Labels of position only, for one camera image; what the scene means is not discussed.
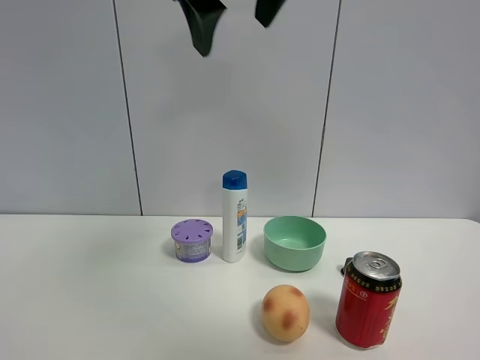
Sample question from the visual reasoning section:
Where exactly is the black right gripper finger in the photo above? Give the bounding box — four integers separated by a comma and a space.
255, 0, 285, 28

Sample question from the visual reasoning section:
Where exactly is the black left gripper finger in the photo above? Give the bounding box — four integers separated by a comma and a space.
178, 0, 227, 58

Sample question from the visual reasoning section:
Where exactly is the purple lid air freshener jar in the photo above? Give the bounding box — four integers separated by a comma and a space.
170, 219, 214, 263

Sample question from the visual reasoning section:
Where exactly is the white blue-capped shampoo bottle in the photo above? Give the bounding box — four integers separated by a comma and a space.
222, 169, 248, 263

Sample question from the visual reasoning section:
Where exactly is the green bowl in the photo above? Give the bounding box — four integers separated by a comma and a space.
263, 216, 326, 272

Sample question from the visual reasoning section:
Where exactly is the red drink can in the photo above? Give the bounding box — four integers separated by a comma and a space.
335, 251, 402, 349

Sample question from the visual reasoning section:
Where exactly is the spotted tan potato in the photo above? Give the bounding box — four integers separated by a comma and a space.
261, 284, 311, 343

